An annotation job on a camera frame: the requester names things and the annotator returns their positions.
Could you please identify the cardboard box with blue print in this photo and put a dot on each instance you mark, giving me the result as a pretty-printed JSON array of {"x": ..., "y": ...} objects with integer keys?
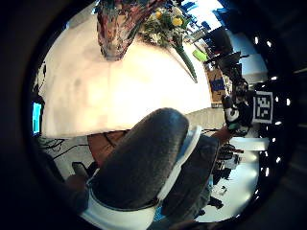
[{"x": 217, "y": 83}]

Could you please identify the white marker cube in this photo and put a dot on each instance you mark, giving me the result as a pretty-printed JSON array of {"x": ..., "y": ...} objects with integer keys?
[{"x": 263, "y": 107}]

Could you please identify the brown wooden table base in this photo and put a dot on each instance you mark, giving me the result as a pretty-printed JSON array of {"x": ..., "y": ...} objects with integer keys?
[{"x": 104, "y": 145}]

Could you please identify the the person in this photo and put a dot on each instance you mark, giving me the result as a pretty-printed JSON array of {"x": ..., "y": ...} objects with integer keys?
[{"x": 192, "y": 179}]

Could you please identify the green object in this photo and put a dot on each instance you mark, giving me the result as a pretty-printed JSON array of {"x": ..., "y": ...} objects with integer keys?
[{"x": 200, "y": 55}]

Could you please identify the black office chair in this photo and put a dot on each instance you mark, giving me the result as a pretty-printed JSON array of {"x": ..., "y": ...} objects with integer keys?
[{"x": 220, "y": 40}]

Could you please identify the bouquet with yellow flowers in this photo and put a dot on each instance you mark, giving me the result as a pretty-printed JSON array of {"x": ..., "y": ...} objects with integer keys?
[{"x": 166, "y": 24}]

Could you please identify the cyan lit monitor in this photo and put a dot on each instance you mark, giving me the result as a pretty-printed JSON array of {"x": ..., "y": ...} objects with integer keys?
[{"x": 36, "y": 118}]

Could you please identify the colourful glass vase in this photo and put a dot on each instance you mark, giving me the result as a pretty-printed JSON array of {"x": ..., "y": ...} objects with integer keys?
[{"x": 116, "y": 28}]

